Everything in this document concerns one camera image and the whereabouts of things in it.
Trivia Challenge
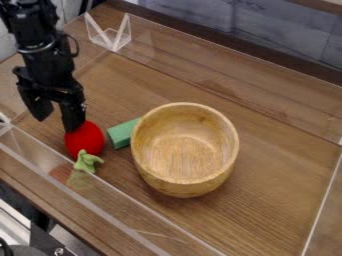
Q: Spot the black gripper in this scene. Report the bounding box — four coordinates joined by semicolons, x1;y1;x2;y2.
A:
13;46;85;132

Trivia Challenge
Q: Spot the red plush fruit green stem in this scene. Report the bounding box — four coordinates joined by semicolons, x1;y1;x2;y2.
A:
64;121;104;174

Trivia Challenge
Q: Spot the green rectangular block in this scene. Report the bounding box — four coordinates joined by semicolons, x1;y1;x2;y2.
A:
107;118;140;150

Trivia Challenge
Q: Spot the clear acrylic corner bracket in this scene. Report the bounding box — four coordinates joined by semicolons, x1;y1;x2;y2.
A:
84;13;132;52

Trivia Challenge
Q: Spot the wooden bowl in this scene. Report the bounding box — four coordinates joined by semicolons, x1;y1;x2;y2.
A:
131;102;239;198

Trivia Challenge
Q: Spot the black metal table bracket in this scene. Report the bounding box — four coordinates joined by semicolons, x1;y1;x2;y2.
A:
29;223;77;256

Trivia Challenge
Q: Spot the black cable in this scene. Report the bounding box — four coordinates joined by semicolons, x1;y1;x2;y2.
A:
0;236;15;256

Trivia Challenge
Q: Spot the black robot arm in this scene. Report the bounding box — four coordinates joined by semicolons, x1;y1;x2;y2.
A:
0;0;85;132

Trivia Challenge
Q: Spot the clear acrylic front wall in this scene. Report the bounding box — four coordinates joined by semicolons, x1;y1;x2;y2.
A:
0;123;224;256

